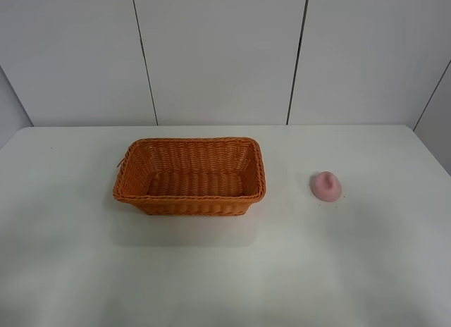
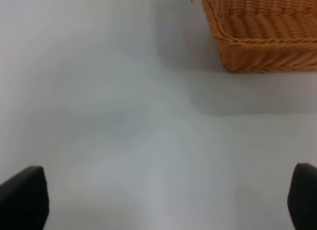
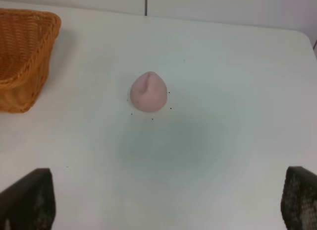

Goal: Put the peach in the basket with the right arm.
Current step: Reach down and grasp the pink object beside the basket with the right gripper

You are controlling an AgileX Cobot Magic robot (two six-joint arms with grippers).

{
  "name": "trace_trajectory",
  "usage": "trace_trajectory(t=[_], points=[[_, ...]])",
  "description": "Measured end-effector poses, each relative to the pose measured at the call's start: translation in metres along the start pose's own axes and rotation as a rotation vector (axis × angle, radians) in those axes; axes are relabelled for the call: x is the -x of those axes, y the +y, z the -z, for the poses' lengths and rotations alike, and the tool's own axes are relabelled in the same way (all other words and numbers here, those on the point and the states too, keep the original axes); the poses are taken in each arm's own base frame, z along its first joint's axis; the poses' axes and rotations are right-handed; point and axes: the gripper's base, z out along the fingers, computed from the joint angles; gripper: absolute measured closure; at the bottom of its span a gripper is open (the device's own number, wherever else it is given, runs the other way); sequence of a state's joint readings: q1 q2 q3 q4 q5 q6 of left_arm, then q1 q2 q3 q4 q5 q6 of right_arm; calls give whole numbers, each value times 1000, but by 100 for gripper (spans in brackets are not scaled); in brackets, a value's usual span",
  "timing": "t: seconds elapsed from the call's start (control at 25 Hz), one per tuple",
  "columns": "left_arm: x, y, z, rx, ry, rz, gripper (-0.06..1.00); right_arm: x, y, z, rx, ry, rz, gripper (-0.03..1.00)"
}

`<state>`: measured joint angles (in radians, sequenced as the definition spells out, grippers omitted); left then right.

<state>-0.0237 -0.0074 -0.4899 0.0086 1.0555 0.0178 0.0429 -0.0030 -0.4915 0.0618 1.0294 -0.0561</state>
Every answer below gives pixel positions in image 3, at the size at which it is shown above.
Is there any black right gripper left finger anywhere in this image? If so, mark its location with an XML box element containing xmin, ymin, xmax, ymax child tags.
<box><xmin>0</xmin><ymin>168</ymin><xmax>56</xmax><ymax>230</ymax></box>

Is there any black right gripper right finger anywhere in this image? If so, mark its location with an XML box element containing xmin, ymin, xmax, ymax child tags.
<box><xmin>280</xmin><ymin>167</ymin><xmax>317</xmax><ymax>230</ymax></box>

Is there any pink peach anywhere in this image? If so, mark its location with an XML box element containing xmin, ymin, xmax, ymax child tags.
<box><xmin>130</xmin><ymin>71</ymin><xmax>167</xmax><ymax>113</ymax></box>

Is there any orange wicker basket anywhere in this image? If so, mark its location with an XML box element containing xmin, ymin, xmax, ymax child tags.
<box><xmin>0</xmin><ymin>8</ymin><xmax>61</xmax><ymax>113</ymax></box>

